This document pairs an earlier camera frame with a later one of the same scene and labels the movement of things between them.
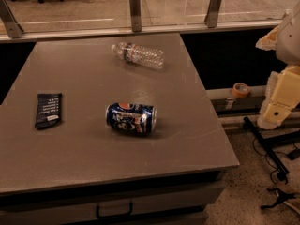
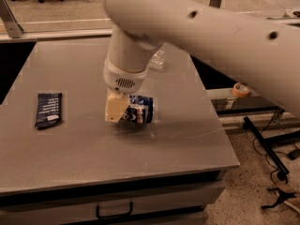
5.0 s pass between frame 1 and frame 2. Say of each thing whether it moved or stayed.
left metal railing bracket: stayed
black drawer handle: stayed
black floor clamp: stayed
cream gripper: moved
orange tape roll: stayed
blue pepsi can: moved
